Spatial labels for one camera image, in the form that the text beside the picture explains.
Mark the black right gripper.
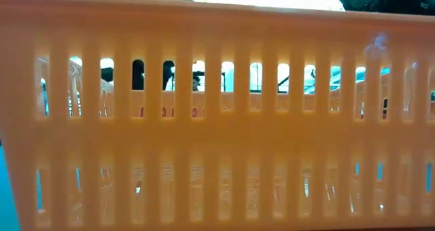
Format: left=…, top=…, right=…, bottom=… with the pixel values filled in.
left=328, top=0, right=435, bottom=16

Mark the orange plastic basket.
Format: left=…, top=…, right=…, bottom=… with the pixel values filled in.
left=0, top=0, right=435, bottom=231

